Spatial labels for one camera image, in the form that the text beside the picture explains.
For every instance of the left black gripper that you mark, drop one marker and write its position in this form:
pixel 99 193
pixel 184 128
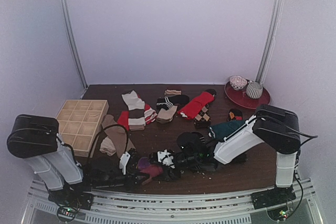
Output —
pixel 130 177

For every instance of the dark green sock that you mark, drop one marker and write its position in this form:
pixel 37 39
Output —
pixel 222 130

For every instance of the striped grey cup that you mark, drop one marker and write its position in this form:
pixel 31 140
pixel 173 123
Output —
pixel 254 90

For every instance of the wooden compartment box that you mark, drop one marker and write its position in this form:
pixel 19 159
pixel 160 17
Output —
pixel 79 123

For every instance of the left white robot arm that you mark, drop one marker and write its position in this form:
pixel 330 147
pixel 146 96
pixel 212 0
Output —
pixel 36 140

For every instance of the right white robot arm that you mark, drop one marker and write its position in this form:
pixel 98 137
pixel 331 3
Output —
pixel 276 127

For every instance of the red sock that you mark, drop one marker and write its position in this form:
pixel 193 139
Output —
pixel 192 109

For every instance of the beige striped folded sock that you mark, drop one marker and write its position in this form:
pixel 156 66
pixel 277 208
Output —
pixel 171 92

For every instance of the aluminium corner post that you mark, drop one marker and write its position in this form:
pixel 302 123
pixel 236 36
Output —
pixel 72 44
pixel 270 41

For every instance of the red beige striped socks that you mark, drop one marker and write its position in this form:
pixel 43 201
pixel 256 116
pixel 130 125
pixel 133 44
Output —
pixel 139 113

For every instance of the left aluminium corner post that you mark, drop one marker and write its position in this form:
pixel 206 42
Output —
pixel 72 44

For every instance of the brown argyle sock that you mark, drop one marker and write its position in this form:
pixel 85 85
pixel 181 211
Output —
pixel 203 119

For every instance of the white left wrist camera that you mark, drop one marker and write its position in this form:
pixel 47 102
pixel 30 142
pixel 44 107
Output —
pixel 124 159

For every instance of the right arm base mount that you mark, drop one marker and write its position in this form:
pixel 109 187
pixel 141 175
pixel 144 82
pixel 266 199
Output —
pixel 277 201

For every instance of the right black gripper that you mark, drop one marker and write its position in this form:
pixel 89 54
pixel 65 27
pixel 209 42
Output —
pixel 181 149

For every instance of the black striped ankle sock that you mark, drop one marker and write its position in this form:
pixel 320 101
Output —
pixel 201 137

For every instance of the black orange argyle sock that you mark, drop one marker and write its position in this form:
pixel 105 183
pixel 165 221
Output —
pixel 235 115

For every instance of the patterned white bowl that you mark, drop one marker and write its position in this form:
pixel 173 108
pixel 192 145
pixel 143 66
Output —
pixel 237 82

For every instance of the brown beige sock pair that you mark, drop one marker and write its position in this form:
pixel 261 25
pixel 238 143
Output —
pixel 115 140

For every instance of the black white striped sock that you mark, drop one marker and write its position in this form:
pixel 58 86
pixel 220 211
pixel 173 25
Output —
pixel 167 102

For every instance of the aluminium front rail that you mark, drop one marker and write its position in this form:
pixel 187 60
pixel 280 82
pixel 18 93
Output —
pixel 117 207

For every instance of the right aluminium corner post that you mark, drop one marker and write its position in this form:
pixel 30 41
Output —
pixel 270 41

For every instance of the purple magenta striped sock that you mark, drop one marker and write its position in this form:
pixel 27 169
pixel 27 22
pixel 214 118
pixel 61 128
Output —
pixel 144 166

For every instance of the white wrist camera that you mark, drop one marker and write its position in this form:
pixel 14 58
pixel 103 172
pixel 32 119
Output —
pixel 166 158
pixel 124 159

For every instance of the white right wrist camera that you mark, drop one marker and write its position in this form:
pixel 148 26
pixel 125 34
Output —
pixel 166 158

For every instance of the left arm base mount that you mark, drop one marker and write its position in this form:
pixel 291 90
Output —
pixel 69 202

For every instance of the tan ankle sock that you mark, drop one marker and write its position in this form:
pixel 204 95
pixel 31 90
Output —
pixel 166 116

